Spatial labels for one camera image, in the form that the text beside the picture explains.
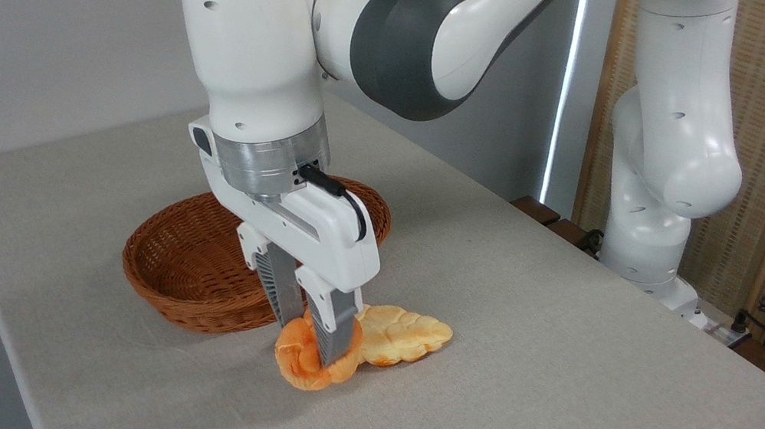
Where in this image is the small round orange bread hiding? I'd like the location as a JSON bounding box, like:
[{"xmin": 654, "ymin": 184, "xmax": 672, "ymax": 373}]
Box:
[{"xmin": 268, "ymin": 303, "xmax": 369, "ymax": 399}]

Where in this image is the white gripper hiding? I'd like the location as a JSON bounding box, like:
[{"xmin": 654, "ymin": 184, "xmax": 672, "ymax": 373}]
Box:
[{"xmin": 173, "ymin": 158, "xmax": 394, "ymax": 375}]

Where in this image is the brown wicker basket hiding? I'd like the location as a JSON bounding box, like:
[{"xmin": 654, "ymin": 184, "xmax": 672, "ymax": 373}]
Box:
[{"xmin": 112, "ymin": 144, "xmax": 398, "ymax": 361}]

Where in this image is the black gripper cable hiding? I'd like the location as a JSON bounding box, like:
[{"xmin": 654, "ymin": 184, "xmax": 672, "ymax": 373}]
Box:
[{"xmin": 288, "ymin": 163, "xmax": 377, "ymax": 244}]

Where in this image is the flat pale leaf-shaped bread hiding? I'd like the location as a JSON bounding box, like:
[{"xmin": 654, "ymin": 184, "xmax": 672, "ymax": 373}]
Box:
[{"xmin": 349, "ymin": 300, "xmax": 457, "ymax": 379}]

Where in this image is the dark brown wooden slat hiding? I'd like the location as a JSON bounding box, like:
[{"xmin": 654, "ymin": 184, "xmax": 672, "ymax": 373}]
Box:
[
  {"xmin": 541, "ymin": 216, "xmax": 606, "ymax": 261},
  {"xmin": 508, "ymin": 194, "xmax": 564, "ymax": 228}
]

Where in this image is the grey tablecloth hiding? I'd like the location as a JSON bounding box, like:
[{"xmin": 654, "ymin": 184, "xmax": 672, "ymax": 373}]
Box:
[{"xmin": 0, "ymin": 38, "xmax": 765, "ymax": 429}]

